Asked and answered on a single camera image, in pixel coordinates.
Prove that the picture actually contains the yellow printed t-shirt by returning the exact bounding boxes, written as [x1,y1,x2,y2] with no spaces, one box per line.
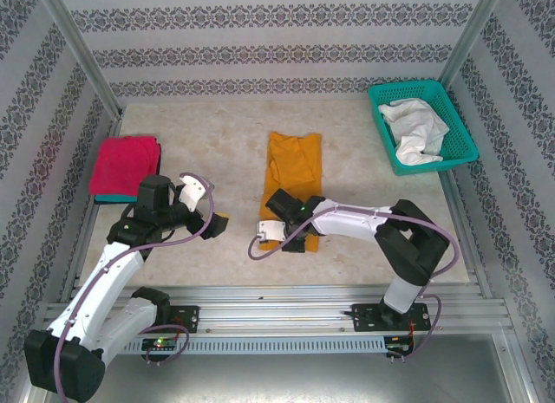
[258,130,324,254]

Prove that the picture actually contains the teal plastic basket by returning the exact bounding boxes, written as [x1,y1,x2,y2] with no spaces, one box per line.
[367,79,480,177]

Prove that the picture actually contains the teal folded t-shirt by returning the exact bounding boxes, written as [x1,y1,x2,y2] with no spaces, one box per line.
[94,193,140,205]

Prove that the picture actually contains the red folded t-shirt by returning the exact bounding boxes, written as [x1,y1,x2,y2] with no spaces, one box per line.
[88,135,160,199]

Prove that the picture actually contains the left small circuit board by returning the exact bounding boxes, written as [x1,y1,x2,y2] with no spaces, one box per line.
[141,337,180,351]

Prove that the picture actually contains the small circuit board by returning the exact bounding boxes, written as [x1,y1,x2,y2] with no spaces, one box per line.
[141,337,180,351]
[386,335,415,355]

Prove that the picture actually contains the grey sheet metal panel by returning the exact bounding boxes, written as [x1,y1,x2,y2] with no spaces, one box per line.
[25,333,532,403]

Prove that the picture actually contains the right small circuit board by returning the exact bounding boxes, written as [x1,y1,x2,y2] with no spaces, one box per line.
[386,335,415,355]

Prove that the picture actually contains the white t-shirt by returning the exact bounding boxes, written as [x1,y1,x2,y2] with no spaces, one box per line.
[377,97,451,167]

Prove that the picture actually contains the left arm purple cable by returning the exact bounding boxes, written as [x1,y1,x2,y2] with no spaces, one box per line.
[55,172,217,400]

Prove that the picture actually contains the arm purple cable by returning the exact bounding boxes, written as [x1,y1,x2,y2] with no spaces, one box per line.
[55,172,217,400]
[247,205,460,364]

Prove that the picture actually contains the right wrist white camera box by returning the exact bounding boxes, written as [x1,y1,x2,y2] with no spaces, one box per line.
[256,219,288,245]

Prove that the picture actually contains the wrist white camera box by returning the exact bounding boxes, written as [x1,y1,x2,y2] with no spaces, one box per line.
[256,219,288,245]
[178,179,206,213]

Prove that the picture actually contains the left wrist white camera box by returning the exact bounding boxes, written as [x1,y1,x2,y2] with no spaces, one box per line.
[178,179,206,213]

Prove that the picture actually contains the aluminium mounting rail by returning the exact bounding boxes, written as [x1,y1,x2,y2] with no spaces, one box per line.
[41,283,516,335]

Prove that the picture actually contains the left aluminium side rail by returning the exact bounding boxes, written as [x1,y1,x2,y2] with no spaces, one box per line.
[59,115,126,304]

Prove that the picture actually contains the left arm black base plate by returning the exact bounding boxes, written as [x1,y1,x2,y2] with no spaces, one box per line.
[153,305,201,335]

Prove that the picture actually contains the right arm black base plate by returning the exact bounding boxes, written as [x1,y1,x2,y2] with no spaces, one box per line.
[351,302,433,334]

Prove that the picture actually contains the grey slotted cable duct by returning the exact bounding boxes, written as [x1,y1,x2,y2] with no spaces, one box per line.
[125,336,388,355]

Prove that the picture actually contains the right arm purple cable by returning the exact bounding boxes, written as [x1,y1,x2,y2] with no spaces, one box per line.
[247,205,460,364]

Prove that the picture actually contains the left aluminium frame post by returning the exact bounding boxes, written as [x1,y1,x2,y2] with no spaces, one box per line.
[35,0,126,119]

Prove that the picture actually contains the aluminium frame post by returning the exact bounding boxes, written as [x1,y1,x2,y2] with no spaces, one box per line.
[35,0,126,119]
[421,0,507,114]

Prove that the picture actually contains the right aluminium frame post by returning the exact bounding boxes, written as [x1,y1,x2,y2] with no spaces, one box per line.
[421,0,507,114]

